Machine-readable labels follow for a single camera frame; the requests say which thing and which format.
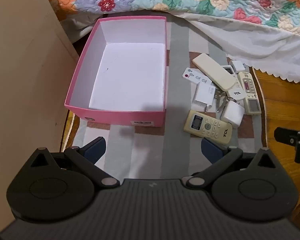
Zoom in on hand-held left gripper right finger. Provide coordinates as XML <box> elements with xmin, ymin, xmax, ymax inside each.
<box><xmin>182</xmin><ymin>137</ymin><xmax>276</xmax><ymax>189</ymax></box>

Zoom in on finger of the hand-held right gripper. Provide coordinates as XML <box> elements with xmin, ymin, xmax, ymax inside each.
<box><xmin>274</xmin><ymin>127</ymin><xmax>300</xmax><ymax>164</ymax></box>

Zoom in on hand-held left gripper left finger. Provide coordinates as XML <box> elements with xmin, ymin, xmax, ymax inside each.
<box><xmin>30</xmin><ymin>136</ymin><xmax>120</xmax><ymax>189</ymax></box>

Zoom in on yellow remote control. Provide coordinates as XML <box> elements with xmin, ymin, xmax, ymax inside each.
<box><xmin>183</xmin><ymin>110</ymin><xmax>233</xmax><ymax>144</ymax></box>

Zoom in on white cube charger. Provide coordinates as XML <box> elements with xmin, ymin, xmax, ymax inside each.
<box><xmin>220</xmin><ymin>100</ymin><xmax>243</xmax><ymax>128</ymax></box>

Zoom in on white remote control grey buttons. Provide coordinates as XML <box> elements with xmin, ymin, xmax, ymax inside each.
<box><xmin>221</xmin><ymin>65</ymin><xmax>246</xmax><ymax>103</ymax></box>

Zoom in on pink cardboard box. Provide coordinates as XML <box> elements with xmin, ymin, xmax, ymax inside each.
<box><xmin>64</xmin><ymin>16</ymin><xmax>168</xmax><ymax>127</ymax></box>

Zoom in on bunch of metal keys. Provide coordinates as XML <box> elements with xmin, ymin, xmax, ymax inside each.
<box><xmin>214</xmin><ymin>91</ymin><xmax>238</xmax><ymax>113</ymax></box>

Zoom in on beige remote control pink panel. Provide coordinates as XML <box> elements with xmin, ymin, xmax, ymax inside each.
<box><xmin>237</xmin><ymin>72</ymin><xmax>262</xmax><ymax>116</ymax></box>

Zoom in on flat white charger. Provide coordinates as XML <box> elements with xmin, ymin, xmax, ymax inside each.
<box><xmin>192</xmin><ymin>82</ymin><xmax>216</xmax><ymax>112</ymax></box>

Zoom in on plain cream remote control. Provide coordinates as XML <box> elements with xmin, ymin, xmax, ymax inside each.
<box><xmin>192</xmin><ymin>53</ymin><xmax>236</xmax><ymax>92</ymax></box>

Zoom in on thin white card remote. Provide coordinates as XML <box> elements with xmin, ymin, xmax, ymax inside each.
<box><xmin>182</xmin><ymin>67</ymin><xmax>213</xmax><ymax>86</ymax></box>

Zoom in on small white plug adapter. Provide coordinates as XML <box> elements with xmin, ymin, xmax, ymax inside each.
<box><xmin>229</xmin><ymin>60</ymin><xmax>246</xmax><ymax>73</ymax></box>

